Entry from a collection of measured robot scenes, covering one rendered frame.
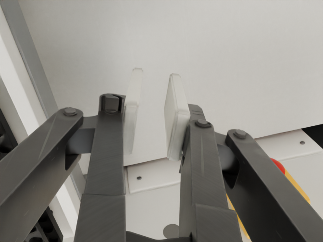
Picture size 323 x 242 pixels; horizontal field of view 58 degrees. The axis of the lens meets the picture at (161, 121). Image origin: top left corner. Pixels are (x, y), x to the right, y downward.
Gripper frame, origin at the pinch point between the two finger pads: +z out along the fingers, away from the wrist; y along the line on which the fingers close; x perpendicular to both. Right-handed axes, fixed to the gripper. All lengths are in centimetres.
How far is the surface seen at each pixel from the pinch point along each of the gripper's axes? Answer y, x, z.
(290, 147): 23.0, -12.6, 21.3
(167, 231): 4.5, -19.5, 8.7
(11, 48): -10.5, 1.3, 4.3
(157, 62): 0.7, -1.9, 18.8
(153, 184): 2.7, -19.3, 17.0
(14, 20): -11.0, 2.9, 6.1
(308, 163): 24.0, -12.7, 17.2
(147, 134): 0.9, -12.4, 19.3
